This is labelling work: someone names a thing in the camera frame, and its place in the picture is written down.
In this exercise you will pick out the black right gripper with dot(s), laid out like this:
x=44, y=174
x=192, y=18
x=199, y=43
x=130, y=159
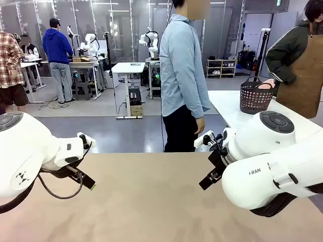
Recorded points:
x=219, y=158

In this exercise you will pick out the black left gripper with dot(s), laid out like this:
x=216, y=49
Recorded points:
x=63, y=172

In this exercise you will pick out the dark perforated laundry basket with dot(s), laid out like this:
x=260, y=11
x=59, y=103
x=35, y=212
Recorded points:
x=255, y=99

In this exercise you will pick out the pink towel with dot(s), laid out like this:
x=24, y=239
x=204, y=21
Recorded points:
x=267, y=84

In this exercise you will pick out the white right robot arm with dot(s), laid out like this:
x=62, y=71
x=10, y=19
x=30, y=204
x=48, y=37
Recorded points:
x=265, y=156

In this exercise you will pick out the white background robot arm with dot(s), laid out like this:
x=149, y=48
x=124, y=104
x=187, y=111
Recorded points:
x=92, y=46
x=153, y=48

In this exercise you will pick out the blue-shirt person's right forearm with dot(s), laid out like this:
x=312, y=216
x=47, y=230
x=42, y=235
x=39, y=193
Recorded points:
x=199, y=100

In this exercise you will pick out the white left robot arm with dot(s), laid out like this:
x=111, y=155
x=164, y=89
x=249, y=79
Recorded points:
x=22, y=146

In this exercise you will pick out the blue-shirt person's right hand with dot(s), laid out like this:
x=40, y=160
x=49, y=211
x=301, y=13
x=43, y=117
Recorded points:
x=201, y=124

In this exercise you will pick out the large white table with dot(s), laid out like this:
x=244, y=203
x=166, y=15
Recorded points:
x=227, y=106

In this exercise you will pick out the small cardboard box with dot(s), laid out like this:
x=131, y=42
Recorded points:
x=136, y=111

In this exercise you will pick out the grey step stool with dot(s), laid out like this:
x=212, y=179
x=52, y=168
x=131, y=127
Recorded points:
x=80, y=87

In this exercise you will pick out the black stool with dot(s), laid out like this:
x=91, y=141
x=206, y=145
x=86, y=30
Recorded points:
x=134, y=88

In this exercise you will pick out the wooden shoe rack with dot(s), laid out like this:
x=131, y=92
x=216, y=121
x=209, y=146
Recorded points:
x=222, y=67

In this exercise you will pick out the grey workbench desk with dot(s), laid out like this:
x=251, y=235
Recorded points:
x=83, y=64

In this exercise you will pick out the computer tower with lights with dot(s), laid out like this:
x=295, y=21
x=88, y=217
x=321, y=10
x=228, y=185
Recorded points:
x=156, y=75

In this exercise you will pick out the white standing desk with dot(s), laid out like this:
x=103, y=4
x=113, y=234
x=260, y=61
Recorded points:
x=126, y=68

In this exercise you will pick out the flat cardboard box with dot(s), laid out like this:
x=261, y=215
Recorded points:
x=80, y=59

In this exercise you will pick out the person in light blue shirt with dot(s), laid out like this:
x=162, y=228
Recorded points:
x=180, y=63

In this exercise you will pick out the dark tablet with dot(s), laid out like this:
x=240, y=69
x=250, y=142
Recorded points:
x=136, y=64

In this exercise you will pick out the black equipment cases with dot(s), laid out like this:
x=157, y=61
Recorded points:
x=246, y=59

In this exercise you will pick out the person in blue hoodie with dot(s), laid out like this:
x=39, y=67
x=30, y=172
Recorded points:
x=56, y=45

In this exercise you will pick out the mannequin in plaid shirt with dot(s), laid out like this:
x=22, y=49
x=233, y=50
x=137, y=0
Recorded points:
x=10, y=63

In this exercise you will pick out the person in varsity jacket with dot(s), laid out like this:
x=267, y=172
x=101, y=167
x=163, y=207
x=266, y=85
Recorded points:
x=32, y=50

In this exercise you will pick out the person in brown apron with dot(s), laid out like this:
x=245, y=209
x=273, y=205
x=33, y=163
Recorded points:
x=300, y=63

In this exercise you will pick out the tripod with white device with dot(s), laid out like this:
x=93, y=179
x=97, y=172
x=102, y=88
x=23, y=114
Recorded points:
x=70, y=32

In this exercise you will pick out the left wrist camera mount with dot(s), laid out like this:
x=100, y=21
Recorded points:
x=88, y=141

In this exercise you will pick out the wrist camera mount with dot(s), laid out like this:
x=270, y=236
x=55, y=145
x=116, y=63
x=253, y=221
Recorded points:
x=88, y=141
x=202, y=141

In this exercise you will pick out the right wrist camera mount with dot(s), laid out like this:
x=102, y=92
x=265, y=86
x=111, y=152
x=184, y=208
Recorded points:
x=202, y=141

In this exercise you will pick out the black camera pole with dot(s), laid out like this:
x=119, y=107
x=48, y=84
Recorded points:
x=108, y=50

